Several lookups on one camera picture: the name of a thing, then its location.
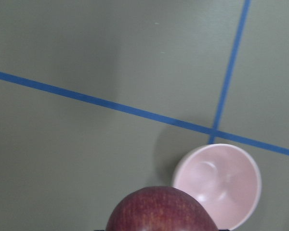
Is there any pink bowl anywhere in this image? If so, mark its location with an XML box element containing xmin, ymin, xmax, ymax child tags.
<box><xmin>171</xmin><ymin>143</ymin><xmax>262</xmax><ymax>231</ymax></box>

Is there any red apple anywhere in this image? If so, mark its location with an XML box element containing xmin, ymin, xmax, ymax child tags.
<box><xmin>105</xmin><ymin>186</ymin><xmax>218</xmax><ymax>231</ymax></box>

